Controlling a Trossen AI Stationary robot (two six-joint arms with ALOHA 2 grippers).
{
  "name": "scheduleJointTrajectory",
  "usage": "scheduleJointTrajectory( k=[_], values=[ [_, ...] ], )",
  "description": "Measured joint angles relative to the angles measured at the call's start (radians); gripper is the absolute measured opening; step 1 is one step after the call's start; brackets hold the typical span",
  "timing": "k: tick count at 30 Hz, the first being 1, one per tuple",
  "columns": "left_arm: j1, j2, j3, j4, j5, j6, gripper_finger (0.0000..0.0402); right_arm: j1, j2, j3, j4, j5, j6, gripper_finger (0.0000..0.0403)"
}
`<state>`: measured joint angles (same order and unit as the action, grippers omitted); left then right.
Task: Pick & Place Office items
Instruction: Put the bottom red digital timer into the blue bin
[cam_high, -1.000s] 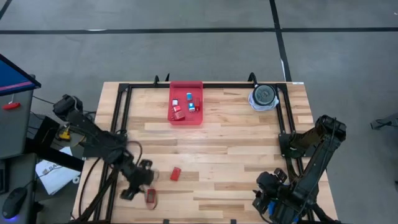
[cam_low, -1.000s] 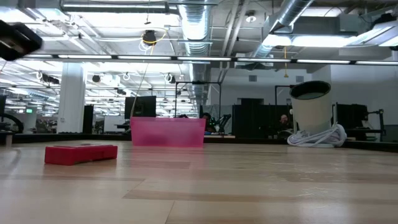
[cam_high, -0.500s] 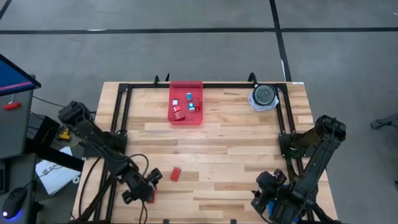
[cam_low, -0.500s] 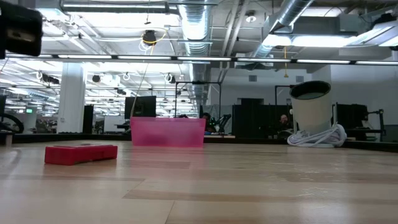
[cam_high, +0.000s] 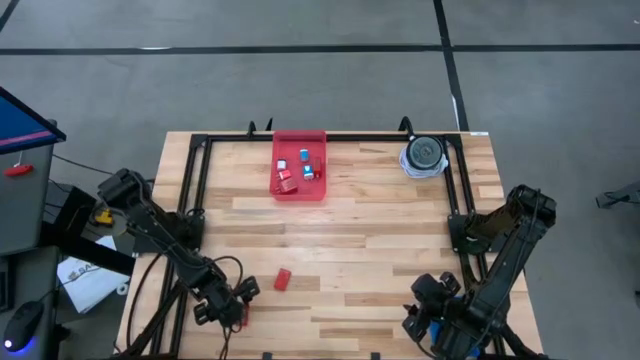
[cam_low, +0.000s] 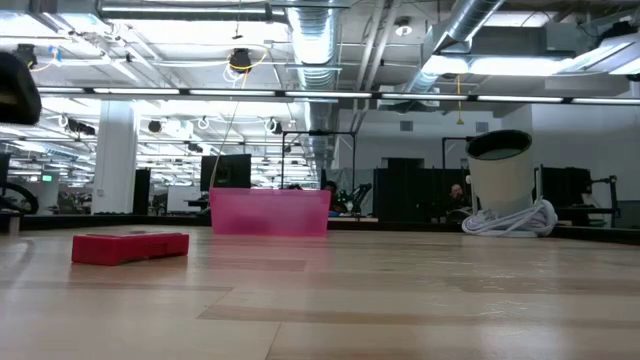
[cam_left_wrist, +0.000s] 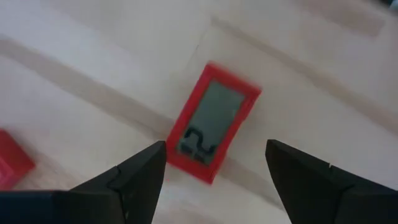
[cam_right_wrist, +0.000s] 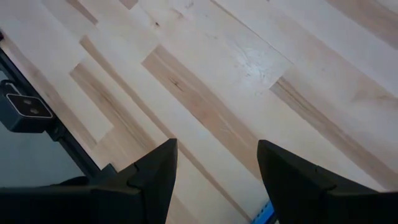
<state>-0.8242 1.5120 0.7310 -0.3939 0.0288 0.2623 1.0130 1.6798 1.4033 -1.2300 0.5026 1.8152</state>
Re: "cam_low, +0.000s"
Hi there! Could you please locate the black office partition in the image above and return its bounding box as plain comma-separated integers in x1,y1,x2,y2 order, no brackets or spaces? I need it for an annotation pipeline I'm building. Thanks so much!
372,157,474,224

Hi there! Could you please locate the seated person behind bin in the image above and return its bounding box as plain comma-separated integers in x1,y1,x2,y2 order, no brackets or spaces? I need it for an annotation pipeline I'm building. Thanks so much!
322,180,347,215

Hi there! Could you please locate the red translucent plastic bin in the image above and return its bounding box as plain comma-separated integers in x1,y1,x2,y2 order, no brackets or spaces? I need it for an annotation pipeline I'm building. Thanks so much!
209,187,332,238

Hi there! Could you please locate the black computer monitor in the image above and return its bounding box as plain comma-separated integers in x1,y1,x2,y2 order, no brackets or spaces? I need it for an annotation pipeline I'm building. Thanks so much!
200,153,253,193

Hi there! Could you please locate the seated person by partition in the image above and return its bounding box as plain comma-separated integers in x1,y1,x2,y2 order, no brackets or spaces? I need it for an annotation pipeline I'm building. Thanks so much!
446,182,470,212

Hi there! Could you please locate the black tall cabinet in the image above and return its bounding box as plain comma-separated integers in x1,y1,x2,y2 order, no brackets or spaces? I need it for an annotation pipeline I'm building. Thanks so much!
132,168,152,216

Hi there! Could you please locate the white cylindrical device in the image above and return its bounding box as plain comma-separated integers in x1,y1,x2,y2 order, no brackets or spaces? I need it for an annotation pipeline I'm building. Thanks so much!
465,129,535,217

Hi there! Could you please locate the white structural column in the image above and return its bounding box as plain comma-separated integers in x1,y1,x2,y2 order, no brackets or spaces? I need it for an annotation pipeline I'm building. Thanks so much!
91,101,141,216

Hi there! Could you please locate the black equipment rack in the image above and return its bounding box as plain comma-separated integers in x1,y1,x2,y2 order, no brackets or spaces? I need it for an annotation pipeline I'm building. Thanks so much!
534,165,622,222

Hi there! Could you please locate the black tall station frame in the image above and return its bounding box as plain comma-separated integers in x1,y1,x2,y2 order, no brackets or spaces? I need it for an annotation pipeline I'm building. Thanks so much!
280,129,358,192

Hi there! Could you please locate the black linear ceiling light rail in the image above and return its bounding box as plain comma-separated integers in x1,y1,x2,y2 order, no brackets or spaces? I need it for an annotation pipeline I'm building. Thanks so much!
37,86,640,106

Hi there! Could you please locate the silver spiral ventilation duct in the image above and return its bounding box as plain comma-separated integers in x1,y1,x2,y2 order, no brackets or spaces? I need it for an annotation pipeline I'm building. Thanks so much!
285,0,345,171

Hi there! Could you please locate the black ceiling cable reel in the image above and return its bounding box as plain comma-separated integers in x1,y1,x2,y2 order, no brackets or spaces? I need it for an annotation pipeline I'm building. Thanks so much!
228,47,253,74

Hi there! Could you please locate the yellow hanging cable with hook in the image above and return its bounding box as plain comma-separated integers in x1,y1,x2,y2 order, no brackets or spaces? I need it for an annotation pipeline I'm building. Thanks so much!
454,73,465,127

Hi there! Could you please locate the white power cable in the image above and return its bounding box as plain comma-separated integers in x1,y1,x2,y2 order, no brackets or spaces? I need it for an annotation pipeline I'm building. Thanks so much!
460,197,559,238

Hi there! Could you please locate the red wall charger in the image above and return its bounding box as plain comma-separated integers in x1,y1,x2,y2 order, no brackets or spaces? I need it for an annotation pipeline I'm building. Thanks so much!
71,231,191,267

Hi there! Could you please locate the silver slanted ventilation duct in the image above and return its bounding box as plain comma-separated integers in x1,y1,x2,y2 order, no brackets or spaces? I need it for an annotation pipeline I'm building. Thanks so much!
402,0,507,94

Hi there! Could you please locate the black aluminium table frame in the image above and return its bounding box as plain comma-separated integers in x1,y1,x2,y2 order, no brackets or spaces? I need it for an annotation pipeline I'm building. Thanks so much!
19,213,640,246

